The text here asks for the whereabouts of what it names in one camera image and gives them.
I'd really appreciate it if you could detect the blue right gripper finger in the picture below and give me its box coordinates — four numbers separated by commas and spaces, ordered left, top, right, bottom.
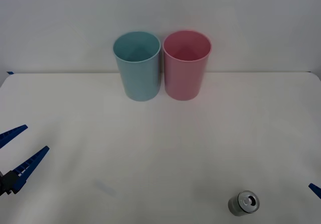
308, 183, 321, 200

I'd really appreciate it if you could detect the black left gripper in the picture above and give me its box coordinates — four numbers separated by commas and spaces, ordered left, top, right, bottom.
0, 125, 50, 197

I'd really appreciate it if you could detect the pink plastic bin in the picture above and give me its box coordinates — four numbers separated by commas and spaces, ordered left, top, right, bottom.
162, 30, 213, 101

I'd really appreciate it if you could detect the black drink can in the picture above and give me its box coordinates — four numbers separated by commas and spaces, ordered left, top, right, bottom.
227, 190, 260, 217

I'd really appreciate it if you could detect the pale blue plastic bin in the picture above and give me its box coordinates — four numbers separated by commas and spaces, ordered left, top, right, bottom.
112, 31, 162, 102

